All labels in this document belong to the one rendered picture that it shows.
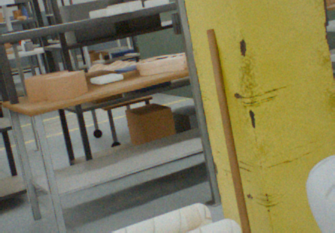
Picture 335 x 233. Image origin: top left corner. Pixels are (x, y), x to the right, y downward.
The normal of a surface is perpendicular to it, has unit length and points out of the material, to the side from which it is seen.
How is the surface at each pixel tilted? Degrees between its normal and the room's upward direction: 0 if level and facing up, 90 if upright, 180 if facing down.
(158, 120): 90
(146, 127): 90
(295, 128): 90
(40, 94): 90
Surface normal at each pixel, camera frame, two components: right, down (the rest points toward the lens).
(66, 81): -0.33, 0.23
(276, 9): 0.42, 0.08
